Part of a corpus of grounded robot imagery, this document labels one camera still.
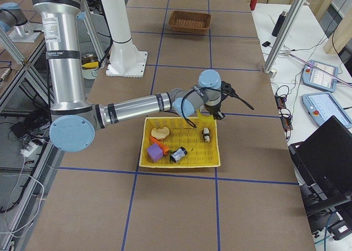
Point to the blue labelled can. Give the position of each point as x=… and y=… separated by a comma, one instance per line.
x=178, y=154

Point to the black white toy figure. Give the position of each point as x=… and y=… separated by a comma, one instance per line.
x=206, y=135

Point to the white enamel pot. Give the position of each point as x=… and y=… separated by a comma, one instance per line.
x=90, y=66

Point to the teach pendant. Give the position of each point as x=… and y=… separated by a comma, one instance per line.
x=313, y=77
x=321, y=106

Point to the small black adapter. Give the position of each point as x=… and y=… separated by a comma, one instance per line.
x=266, y=44

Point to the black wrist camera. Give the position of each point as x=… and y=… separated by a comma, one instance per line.
x=226, y=89

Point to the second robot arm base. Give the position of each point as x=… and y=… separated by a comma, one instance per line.
x=12, y=17

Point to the black laptop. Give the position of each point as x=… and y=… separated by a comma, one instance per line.
x=324, y=162

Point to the brown wicker basket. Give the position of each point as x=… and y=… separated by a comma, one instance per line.
x=190, y=22

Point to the black water bottle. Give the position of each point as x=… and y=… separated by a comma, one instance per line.
x=279, y=23

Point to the black orange usb hub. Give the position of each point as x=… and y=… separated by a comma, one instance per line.
x=284, y=113

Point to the aluminium frame post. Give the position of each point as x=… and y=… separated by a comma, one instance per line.
x=282, y=35

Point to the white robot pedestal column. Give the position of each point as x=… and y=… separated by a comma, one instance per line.
x=125, y=59

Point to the lower teach pendant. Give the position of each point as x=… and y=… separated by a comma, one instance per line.
x=321, y=106

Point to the white power strip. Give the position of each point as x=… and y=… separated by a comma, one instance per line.
x=30, y=148

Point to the orange toy carrot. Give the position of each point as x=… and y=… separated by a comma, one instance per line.
x=163, y=147

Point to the upper teach pendant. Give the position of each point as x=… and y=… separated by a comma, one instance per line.
x=313, y=77

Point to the yellow plastic basket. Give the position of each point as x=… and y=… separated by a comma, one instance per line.
x=200, y=153

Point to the toy bread slice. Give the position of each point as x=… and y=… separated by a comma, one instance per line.
x=160, y=133

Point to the purple cube block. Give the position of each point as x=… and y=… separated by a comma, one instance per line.
x=155, y=152

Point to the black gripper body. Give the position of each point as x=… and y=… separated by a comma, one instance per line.
x=214, y=109

